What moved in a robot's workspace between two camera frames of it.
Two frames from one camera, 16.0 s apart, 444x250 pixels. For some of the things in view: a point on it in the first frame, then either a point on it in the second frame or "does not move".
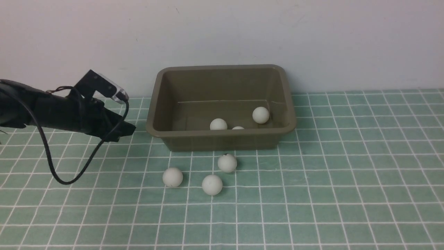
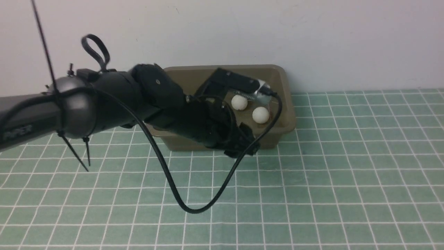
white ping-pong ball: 172,177 to 239,102
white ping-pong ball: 260,115 does not move
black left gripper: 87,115 to 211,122
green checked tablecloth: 363,170 does not move
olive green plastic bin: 184,100 does not move
